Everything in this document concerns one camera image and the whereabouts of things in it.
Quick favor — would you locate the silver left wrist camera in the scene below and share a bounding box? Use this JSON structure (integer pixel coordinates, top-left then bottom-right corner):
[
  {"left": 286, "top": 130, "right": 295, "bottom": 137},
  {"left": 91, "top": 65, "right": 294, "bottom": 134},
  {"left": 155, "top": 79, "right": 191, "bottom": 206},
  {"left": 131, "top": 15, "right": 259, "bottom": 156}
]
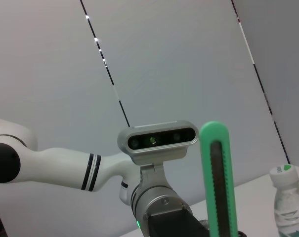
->
[{"left": 117, "top": 120, "right": 199, "bottom": 188}]

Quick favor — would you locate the clear green-label plastic bottle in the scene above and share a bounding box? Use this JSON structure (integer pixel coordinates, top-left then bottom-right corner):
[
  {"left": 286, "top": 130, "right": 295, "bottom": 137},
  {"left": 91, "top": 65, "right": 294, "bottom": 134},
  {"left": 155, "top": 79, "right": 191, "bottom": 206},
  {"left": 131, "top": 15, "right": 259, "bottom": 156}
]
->
[{"left": 269, "top": 164, "right": 299, "bottom": 237}]

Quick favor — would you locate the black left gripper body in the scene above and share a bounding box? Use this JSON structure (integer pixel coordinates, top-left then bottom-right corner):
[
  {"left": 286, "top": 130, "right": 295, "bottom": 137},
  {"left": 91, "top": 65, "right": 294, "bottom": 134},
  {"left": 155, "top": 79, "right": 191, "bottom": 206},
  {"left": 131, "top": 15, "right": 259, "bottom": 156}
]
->
[{"left": 148, "top": 208, "right": 211, "bottom": 237}]

